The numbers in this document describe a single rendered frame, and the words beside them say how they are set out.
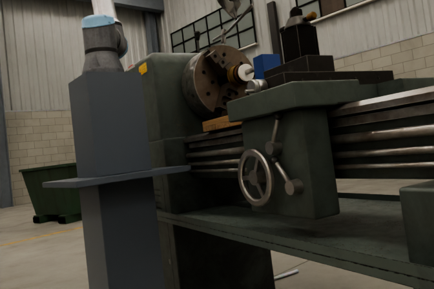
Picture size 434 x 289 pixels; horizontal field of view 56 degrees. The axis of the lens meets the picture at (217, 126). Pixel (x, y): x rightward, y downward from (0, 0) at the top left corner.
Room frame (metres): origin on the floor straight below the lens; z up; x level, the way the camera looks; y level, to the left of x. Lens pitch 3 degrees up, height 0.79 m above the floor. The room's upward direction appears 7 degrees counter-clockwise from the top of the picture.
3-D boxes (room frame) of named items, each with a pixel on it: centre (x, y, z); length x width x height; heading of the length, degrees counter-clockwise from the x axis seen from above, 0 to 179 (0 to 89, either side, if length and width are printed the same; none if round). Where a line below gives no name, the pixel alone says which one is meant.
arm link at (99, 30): (1.47, 0.39, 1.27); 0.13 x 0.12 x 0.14; 178
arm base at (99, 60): (1.46, 0.39, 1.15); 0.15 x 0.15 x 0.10
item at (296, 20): (1.19, -0.27, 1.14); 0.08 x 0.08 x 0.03
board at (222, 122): (1.53, -0.17, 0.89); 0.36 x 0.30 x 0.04; 119
